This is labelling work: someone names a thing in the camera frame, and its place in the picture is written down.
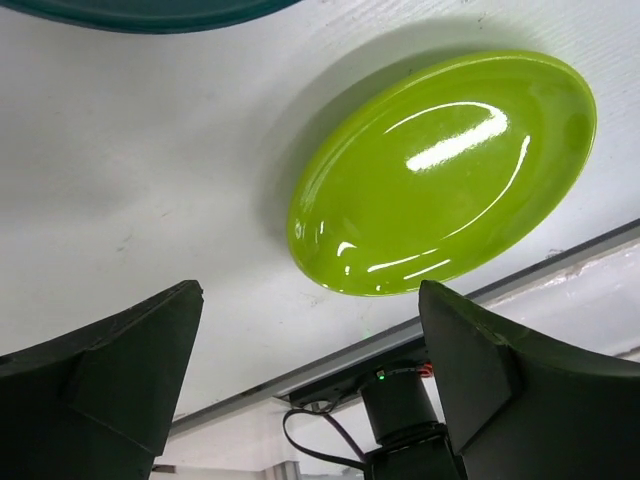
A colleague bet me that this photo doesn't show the lime green plate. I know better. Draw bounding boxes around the lime green plate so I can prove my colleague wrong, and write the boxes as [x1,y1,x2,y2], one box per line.
[286,50,597,297]

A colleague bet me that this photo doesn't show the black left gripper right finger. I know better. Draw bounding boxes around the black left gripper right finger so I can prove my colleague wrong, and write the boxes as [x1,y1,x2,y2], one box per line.
[419,281,639,479]

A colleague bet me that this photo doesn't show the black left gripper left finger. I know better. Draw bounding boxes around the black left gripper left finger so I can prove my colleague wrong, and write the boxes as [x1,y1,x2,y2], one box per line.
[1,280,204,479]

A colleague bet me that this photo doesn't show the white plate green rim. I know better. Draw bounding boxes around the white plate green rim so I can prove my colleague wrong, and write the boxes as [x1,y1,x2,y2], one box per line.
[1,0,297,35]

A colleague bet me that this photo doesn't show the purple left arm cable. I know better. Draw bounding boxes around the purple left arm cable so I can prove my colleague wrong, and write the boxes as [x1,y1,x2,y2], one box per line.
[319,409,371,471]

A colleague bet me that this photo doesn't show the aluminium table frame rail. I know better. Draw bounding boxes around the aluminium table frame rail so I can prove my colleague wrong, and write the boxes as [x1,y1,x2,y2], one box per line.
[149,217,640,480]

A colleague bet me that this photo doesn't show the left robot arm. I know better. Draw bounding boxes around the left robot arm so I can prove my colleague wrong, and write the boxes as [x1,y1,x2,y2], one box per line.
[1,280,639,479]

